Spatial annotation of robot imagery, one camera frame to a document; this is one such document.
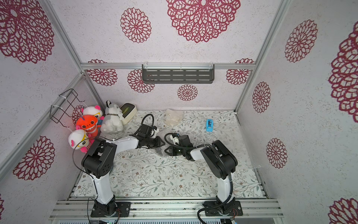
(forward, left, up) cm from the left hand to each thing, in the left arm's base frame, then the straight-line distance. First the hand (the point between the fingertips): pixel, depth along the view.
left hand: (164, 144), depth 96 cm
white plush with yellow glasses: (-7, +47, +17) cm, 50 cm away
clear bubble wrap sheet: (-8, -1, -1) cm, 8 cm away
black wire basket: (+14, +54, +31) cm, 64 cm away
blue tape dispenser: (+17, -34, -1) cm, 38 cm away
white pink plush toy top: (+17, +47, +16) cm, 52 cm away
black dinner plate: (-5, +4, -1) cm, 6 cm away
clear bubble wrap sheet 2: (+23, -5, 0) cm, 24 cm away
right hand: (-4, -1, 0) cm, 4 cm away
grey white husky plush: (+17, +37, +8) cm, 42 cm away
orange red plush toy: (+6, +48, +15) cm, 50 cm away
